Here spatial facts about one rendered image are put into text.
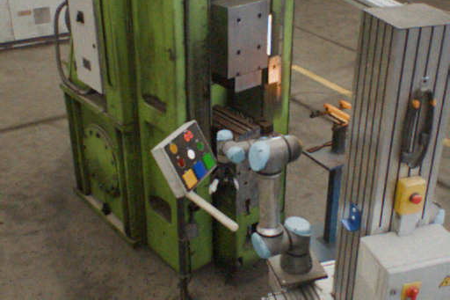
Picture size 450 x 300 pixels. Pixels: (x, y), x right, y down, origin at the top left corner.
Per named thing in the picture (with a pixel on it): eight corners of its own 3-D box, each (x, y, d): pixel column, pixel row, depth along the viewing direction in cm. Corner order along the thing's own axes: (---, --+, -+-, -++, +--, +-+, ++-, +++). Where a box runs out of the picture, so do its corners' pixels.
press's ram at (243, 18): (278, 63, 344) (281, -4, 326) (228, 79, 322) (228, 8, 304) (233, 46, 373) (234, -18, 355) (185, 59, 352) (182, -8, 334)
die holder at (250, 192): (280, 194, 380) (283, 134, 360) (235, 215, 359) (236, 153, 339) (227, 161, 419) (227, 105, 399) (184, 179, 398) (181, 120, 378)
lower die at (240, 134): (259, 137, 356) (259, 125, 353) (234, 147, 345) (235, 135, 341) (217, 114, 386) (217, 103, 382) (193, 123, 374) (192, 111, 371)
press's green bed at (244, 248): (277, 252, 401) (279, 194, 381) (235, 274, 381) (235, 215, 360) (227, 215, 440) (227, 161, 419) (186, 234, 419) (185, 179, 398)
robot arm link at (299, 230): (315, 251, 259) (317, 225, 253) (288, 259, 254) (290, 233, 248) (301, 235, 269) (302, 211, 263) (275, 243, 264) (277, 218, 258)
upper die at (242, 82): (261, 84, 341) (261, 69, 336) (235, 92, 329) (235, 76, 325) (217, 64, 370) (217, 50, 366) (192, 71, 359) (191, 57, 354)
